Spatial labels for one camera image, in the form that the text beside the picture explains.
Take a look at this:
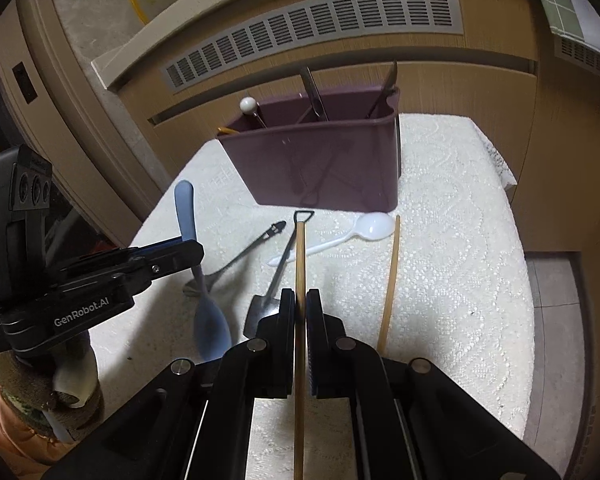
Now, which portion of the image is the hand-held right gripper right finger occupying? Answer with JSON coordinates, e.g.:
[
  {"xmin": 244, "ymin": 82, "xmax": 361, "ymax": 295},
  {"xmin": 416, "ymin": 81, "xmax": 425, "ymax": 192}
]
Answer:
[{"xmin": 305, "ymin": 287, "xmax": 563, "ymax": 480}]

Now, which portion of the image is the black shovel-shaped spoon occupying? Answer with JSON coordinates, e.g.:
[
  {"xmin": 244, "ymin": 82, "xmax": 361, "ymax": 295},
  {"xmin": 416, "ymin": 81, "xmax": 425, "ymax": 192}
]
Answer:
[{"xmin": 243, "ymin": 210, "xmax": 315, "ymax": 339}]

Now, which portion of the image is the small grey vent grille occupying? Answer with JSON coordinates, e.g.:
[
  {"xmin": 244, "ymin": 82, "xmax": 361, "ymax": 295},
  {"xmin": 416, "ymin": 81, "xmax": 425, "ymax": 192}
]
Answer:
[{"xmin": 554, "ymin": 35, "xmax": 600, "ymax": 83}]

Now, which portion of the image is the white ball-ended utensil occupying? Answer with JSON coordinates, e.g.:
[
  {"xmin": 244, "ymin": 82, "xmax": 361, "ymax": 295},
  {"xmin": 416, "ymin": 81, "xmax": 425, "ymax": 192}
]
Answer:
[{"xmin": 239, "ymin": 97, "xmax": 268, "ymax": 128}]

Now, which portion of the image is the long grey vent grille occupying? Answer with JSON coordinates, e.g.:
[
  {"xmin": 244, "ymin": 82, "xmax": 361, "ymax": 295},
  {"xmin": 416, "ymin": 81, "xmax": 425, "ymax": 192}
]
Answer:
[{"xmin": 160, "ymin": 0, "xmax": 466, "ymax": 92}]

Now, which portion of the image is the white lace tablecloth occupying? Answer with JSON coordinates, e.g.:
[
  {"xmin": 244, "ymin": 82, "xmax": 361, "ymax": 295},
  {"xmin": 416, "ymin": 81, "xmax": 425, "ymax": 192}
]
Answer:
[{"xmin": 82, "ymin": 112, "xmax": 536, "ymax": 480}]

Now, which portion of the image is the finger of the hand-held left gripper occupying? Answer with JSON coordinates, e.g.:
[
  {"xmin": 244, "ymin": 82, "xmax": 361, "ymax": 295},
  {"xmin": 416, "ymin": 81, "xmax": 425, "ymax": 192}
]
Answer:
[
  {"xmin": 142, "ymin": 238, "xmax": 193, "ymax": 251},
  {"xmin": 47, "ymin": 240, "xmax": 204, "ymax": 302}
]

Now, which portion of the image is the dark brown spoon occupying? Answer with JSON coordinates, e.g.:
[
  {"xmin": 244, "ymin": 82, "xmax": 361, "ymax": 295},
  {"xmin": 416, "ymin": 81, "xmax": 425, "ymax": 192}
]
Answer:
[{"xmin": 367, "ymin": 61, "xmax": 400, "ymax": 118}]

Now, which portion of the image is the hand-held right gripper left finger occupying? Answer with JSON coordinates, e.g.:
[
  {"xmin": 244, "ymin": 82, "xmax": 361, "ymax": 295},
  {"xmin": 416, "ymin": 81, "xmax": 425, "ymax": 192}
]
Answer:
[{"xmin": 45, "ymin": 287, "xmax": 298, "ymax": 480}]

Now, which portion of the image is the beige kitchen cabinet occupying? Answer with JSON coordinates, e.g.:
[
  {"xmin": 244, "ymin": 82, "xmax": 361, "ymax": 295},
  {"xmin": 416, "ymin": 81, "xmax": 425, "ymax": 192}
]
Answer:
[{"xmin": 92, "ymin": 10, "xmax": 538, "ymax": 256}]

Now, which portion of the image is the white plastic spoon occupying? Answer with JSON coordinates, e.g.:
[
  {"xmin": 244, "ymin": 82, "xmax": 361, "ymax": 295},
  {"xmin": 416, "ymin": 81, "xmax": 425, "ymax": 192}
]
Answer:
[{"xmin": 267, "ymin": 212, "xmax": 396, "ymax": 267}]

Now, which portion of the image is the person's left forearm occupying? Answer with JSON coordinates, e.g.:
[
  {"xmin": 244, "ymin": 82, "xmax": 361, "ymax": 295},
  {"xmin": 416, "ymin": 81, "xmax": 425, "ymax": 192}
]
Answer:
[{"xmin": 0, "ymin": 340, "xmax": 106, "ymax": 466}]

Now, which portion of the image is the slim black spoon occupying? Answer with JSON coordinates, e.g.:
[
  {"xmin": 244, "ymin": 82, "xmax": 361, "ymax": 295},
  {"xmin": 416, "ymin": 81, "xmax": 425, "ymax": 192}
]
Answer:
[{"xmin": 182, "ymin": 220, "xmax": 287, "ymax": 295}]

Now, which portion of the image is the purple plastic utensil holder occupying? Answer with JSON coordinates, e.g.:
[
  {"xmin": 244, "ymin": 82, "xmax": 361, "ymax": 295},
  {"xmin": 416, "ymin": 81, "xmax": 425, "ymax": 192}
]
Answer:
[{"xmin": 216, "ymin": 85, "xmax": 402, "ymax": 212}]

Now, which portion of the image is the wooden chopstick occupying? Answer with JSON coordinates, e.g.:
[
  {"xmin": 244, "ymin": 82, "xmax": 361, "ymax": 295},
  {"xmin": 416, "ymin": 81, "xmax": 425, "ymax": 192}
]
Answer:
[
  {"xmin": 377, "ymin": 215, "xmax": 402, "ymax": 353},
  {"xmin": 292, "ymin": 220, "xmax": 308, "ymax": 480}
]

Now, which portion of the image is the blue plastic spoon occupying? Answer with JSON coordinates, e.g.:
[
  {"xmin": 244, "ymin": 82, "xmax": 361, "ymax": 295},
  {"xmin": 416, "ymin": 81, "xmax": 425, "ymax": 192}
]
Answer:
[{"xmin": 174, "ymin": 180, "xmax": 232, "ymax": 362}]

